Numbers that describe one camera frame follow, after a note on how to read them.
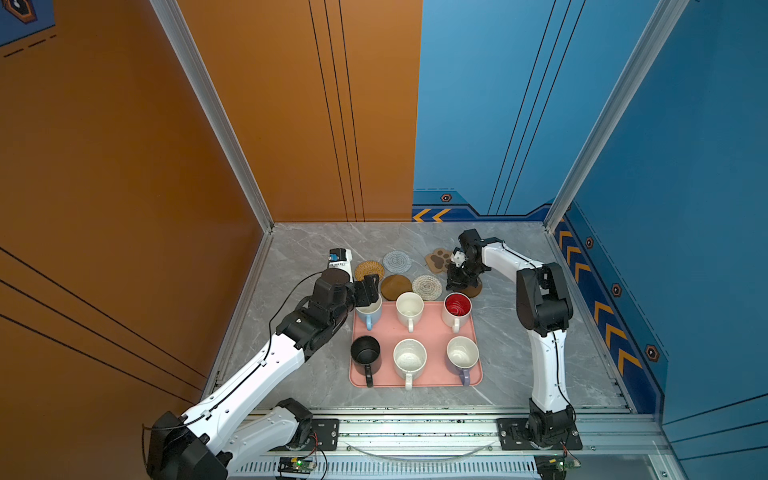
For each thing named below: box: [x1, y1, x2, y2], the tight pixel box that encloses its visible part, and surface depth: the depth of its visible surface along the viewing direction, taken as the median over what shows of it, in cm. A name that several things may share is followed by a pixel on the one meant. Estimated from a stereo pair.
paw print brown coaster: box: [425, 248, 452, 273], surface depth 111 cm
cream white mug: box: [396, 292, 425, 333], surface depth 89 cm
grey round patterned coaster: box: [383, 250, 412, 273], surface depth 111 cm
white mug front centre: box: [393, 338, 428, 391], surface depth 81 cm
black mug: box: [350, 335, 381, 388], surface depth 81 cm
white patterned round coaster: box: [412, 275, 443, 301], surface depth 103 cm
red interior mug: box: [443, 292, 473, 333], surface depth 91 cm
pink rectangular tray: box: [350, 301, 483, 387], surface depth 88 cm
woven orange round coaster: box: [355, 260, 384, 282], surface depth 108 cm
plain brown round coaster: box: [381, 274, 413, 301], surface depth 104 cm
